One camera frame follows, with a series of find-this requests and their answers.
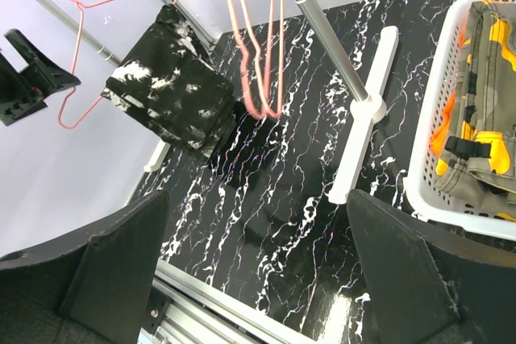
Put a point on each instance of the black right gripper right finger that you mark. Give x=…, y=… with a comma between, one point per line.
x=427, y=284

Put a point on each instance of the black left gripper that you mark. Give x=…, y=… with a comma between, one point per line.
x=22, y=94

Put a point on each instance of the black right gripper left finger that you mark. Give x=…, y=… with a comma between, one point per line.
x=90, y=285

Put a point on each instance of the black white patterned trousers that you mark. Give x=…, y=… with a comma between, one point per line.
x=168, y=84

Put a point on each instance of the camouflage yellow trousers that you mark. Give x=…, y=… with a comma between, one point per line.
x=481, y=171

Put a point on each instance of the orange trousers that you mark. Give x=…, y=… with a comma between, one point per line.
x=438, y=139

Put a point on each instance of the pink hanger with camouflage trousers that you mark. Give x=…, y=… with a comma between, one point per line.
x=266, y=111

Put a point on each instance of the white plastic basket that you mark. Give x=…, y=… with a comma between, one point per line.
x=428, y=202

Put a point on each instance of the silver white clothes rack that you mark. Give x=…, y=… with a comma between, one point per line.
x=367, y=109

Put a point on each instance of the black marble pattern mat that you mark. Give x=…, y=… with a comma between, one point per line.
x=256, y=224

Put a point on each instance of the aluminium mounting rail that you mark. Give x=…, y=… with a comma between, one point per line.
x=183, y=309

